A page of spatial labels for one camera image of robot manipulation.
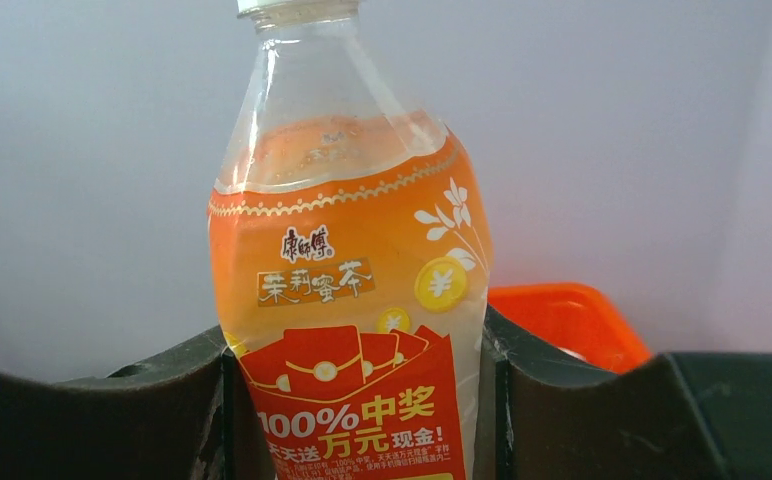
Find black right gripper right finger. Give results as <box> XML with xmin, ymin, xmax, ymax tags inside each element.
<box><xmin>475</xmin><ymin>309</ymin><xmax>772</xmax><ymax>479</ymax></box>

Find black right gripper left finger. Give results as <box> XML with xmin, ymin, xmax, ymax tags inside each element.
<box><xmin>0</xmin><ymin>328</ymin><xmax>274</xmax><ymax>479</ymax></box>

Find large orange label bottle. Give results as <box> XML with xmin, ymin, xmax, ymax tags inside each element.
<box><xmin>207</xmin><ymin>1</ymin><xmax>493</xmax><ymax>479</ymax></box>

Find orange plastic bin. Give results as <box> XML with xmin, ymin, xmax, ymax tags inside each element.
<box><xmin>488</xmin><ymin>283</ymin><xmax>652</xmax><ymax>374</ymax></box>

